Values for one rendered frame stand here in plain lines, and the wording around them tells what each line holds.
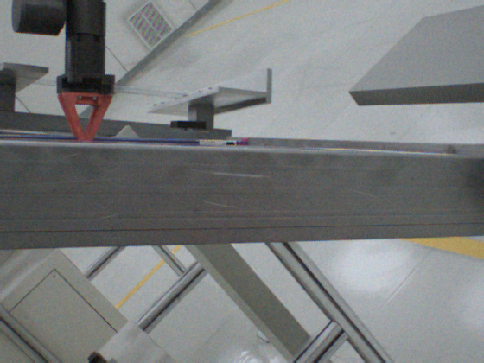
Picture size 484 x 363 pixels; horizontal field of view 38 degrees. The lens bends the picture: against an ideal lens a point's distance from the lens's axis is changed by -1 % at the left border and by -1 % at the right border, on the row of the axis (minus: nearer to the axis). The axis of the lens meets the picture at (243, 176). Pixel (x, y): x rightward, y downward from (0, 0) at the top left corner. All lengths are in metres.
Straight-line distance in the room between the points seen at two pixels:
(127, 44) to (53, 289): 7.06
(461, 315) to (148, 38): 7.54
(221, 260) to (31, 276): 0.66
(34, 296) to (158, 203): 1.51
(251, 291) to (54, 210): 1.06
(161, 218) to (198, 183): 0.03
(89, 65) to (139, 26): 7.91
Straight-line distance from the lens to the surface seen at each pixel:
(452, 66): 1.23
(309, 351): 1.35
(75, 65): 1.02
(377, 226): 0.51
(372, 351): 1.43
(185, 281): 1.98
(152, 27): 8.96
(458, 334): 1.68
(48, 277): 1.93
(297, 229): 0.48
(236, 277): 1.44
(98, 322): 1.98
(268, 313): 1.49
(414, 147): 0.75
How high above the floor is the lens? 1.05
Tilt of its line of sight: 18 degrees down
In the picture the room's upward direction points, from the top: 39 degrees counter-clockwise
